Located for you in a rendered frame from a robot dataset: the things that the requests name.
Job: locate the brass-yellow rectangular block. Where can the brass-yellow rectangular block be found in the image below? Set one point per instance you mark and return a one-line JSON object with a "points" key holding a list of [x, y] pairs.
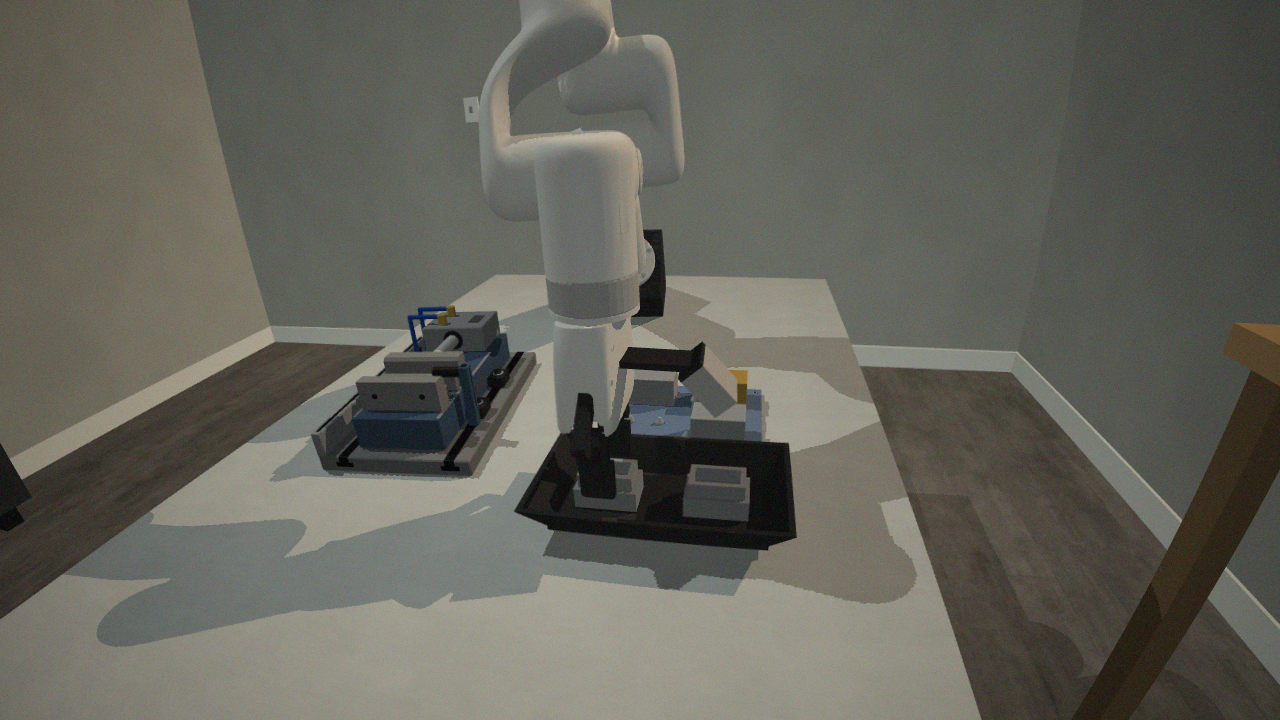
{"points": [[741, 376]]}

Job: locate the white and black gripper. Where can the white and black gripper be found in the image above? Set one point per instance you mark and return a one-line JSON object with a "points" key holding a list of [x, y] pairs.
{"points": [[589, 384]]}

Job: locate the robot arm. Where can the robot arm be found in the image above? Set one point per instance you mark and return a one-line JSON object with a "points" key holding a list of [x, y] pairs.
{"points": [[587, 186]]}

